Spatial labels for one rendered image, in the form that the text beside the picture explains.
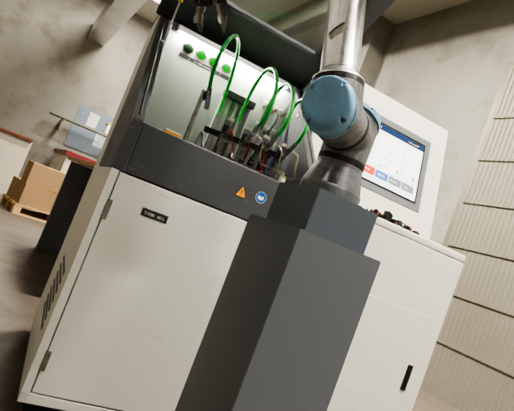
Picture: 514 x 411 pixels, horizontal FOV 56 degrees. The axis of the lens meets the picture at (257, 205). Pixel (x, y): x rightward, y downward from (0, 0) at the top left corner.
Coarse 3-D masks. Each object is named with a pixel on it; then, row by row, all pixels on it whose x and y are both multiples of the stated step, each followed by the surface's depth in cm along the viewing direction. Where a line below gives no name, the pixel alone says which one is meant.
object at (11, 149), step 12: (0, 132) 711; (12, 132) 712; (0, 144) 713; (12, 144) 720; (24, 144) 727; (0, 156) 715; (12, 156) 722; (24, 156) 729; (0, 168) 716; (12, 168) 724; (0, 180) 718; (0, 192) 720
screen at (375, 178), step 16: (384, 128) 214; (400, 128) 219; (384, 144) 213; (400, 144) 217; (416, 144) 222; (368, 160) 208; (384, 160) 212; (400, 160) 216; (416, 160) 220; (368, 176) 206; (384, 176) 210; (400, 176) 214; (416, 176) 219; (384, 192) 209; (400, 192) 213; (416, 192) 217; (416, 208) 216
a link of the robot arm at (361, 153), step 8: (368, 104) 114; (368, 112) 113; (376, 112) 114; (368, 120) 111; (376, 120) 114; (368, 128) 111; (376, 128) 115; (368, 136) 112; (360, 144) 112; (368, 144) 114; (344, 152) 113; (352, 152) 113; (360, 152) 113; (368, 152) 116; (360, 160) 114
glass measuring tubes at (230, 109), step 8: (232, 96) 207; (240, 96) 208; (224, 104) 207; (232, 104) 208; (240, 104) 209; (248, 104) 210; (216, 112) 208; (224, 112) 209; (232, 112) 208; (240, 112) 209; (248, 112) 211; (224, 120) 209; (216, 128) 206; (232, 128) 209; (240, 128) 210; (240, 136) 212; (208, 144) 205; (216, 144) 207; (224, 144) 208; (232, 152) 209
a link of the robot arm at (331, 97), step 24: (336, 0) 108; (360, 0) 108; (336, 24) 106; (360, 24) 107; (336, 48) 105; (360, 48) 107; (336, 72) 102; (312, 96) 102; (336, 96) 100; (360, 96) 104; (312, 120) 102; (336, 120) 100; (360, 120) 105; (336, 144) 109
